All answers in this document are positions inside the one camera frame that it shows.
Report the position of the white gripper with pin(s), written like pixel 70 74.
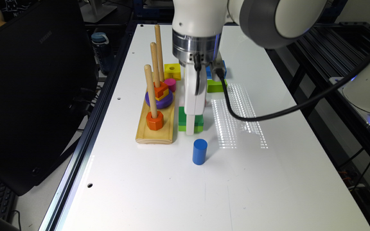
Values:
pixel 194 104

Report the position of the dark green square block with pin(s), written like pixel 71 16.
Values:
pixel 199 121

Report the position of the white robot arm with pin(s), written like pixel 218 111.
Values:
pixel 197 28

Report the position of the orange hexagon nut block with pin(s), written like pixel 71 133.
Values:
pixel 155 123

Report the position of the orange and yellow block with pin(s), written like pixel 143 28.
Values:
pixel 161 92

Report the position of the light green rectangular block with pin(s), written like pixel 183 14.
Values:
pixel 214 86

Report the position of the yellow square block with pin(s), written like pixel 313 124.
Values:
pixel 172 71

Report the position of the blue square block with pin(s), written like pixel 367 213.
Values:
pixel 208 71

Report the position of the blue cylinder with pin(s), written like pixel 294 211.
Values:
pixel 199 151

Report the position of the pink cylinder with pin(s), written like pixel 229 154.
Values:
pixel 171 83

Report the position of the wooden peg base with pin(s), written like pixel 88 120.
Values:
pixel 163 136

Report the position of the front wooden peg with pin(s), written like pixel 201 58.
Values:
pixel 151 91

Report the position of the wooden peg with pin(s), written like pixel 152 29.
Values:
pixel 159 52
pixel 153 48
pixel 151 91

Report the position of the middle wooden peg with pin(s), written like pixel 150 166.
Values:
pixel 153 48

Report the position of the rear wooden peg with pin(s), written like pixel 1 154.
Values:
pixel 159 52

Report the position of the blue water bottle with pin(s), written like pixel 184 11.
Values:
pixel 103 51

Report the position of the grey monitor stand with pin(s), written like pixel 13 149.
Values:
pixel 95 11

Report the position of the black Samsung monitor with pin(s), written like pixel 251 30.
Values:
pixel 48 78

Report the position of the purple ring block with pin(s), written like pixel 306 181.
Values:
pixel 164 98

